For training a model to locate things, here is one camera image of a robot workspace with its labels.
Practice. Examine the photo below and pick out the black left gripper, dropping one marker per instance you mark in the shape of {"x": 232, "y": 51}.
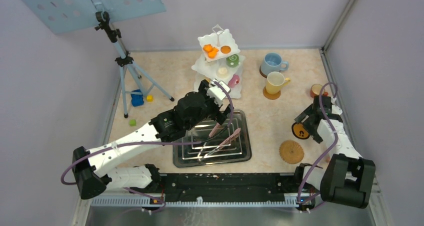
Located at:
{"x": 218, "y": 116}

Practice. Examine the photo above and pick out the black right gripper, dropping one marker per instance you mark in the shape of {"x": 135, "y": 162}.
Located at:
{"x": 303, "y": 115}

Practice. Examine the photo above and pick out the dark printed coaster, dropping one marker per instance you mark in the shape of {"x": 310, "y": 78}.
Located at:
{"x": 299, "y": 131}

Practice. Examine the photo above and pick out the brown mug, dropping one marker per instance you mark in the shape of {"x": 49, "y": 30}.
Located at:
{"x": 315, "y": 90}

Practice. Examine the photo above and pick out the brown coaster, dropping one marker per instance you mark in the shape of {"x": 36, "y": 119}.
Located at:
{"x": 262, "y": 74}
{"x": 271, "y": 96}

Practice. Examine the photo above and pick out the yellow mug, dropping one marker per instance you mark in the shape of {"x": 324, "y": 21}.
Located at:
{"x": 275, "y": 81}

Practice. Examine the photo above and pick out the white round bun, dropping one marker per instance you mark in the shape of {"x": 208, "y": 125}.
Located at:
{"x": 222, "y": 72}

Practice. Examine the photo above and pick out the metal tongs with pink tips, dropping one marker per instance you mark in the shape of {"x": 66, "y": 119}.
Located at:
{"x": 219, "y": 137}

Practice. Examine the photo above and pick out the pink cake slice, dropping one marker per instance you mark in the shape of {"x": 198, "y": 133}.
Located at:
{"x": 234, "y": 81}

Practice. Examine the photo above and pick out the stainless steel tray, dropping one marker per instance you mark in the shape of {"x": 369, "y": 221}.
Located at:
{"x": 229, "y": 146}

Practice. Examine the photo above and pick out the orange fish cake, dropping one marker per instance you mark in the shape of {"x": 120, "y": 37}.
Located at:
{"x": 208, "y": 48}
{"x": 213, "y": 53}

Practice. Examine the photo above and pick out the brown coaster back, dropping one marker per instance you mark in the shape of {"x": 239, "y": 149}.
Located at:
{"x": 262, "y": 74}

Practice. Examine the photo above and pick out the green roll cake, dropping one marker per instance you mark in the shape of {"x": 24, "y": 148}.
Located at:
{"x": 233, "y": 61}

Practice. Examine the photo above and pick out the blue mug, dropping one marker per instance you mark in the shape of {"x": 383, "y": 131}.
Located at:
{"x": 273, "y": 62}

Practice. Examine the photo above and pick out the orange round cookie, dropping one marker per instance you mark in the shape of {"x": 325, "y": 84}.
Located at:
{"x": 225, "y": 49}

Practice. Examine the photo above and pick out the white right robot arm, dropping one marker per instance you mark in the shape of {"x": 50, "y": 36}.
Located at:
{"x": 348, "y": 177}

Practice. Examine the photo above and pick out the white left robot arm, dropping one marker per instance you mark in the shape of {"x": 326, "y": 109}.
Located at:
{"x": 96, "y": 170}

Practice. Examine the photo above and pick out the woven coaster front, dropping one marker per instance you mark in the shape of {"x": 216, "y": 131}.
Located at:
{"x": 291, "y": 152}

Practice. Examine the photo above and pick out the yellow toy block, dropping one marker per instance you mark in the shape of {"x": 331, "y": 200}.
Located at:
{"x": 149, "y": 98}

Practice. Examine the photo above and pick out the white three-tier dessert stand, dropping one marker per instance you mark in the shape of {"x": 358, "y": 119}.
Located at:
{"x": 206, "y": 68}

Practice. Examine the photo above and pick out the blue toy block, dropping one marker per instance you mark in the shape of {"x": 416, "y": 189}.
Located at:
{"x": 137, "y": 98}

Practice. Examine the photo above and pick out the green toy block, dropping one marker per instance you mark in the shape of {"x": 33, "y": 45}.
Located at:
{"x": 132, "y": 122}

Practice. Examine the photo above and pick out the light blue music stand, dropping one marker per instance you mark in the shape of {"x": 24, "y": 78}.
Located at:
{"x": 63, "y": 16}

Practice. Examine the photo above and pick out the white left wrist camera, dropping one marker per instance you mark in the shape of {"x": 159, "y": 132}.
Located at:
{"x": 218, "y": 90}

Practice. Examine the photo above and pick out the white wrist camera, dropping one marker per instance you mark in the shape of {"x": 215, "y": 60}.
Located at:
{"x": 335, "y": 109}
{"x": 218, "y": 90}

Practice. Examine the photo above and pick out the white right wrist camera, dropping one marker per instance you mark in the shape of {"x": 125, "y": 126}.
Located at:
{"x": 335, "y": 109}

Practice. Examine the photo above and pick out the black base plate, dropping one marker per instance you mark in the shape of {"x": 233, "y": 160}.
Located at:
{"x": 223, "y": 187}

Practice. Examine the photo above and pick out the white cable duct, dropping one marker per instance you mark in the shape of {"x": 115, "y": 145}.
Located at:
{"x": 141, "y": 201}

